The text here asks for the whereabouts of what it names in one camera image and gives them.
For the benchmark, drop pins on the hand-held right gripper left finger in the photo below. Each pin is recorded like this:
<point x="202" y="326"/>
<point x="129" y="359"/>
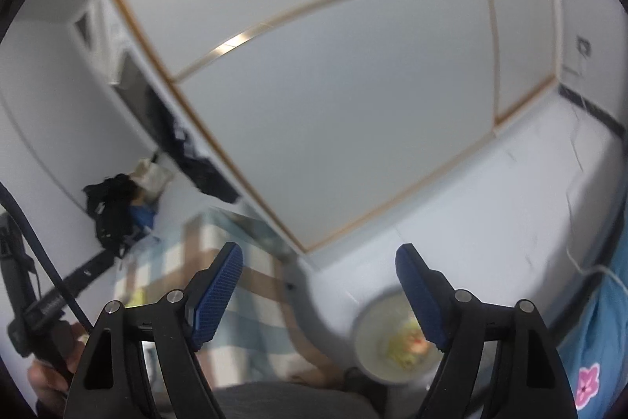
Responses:
<point x="218" y="296"/>

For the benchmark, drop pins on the checked tablecloth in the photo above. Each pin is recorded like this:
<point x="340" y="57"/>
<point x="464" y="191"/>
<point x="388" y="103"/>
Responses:
<point x="255" y="316"/>

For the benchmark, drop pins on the white wardrobe with wood trim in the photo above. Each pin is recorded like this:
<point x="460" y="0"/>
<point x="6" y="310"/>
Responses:
<point x="343" y="105"/>

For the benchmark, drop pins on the person's left hand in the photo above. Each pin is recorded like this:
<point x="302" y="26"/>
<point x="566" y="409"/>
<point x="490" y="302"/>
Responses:
<point x="49" y="372"/>

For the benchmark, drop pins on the blue flower print cloth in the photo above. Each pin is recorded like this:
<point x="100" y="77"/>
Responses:
<point x="603" y="335"/>

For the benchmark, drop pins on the hanging black jacket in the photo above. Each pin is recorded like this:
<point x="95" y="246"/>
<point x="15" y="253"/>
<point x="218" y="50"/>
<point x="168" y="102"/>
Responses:
<point x="196" y="159"/>

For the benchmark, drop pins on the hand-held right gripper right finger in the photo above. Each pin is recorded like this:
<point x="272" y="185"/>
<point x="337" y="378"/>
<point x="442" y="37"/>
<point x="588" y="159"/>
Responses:
<point x="422" y="296"/>

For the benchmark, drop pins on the cream cloth bag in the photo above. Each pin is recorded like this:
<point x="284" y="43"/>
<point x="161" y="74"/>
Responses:
<point x="152" y="176"/>

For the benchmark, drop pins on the white bowl with food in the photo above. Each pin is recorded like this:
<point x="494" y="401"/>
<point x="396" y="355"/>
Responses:
<point x="387" y="345"/>

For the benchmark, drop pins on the black backpack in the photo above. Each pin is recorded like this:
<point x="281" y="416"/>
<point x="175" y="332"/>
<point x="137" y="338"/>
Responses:
<point x="110" y="203"/>

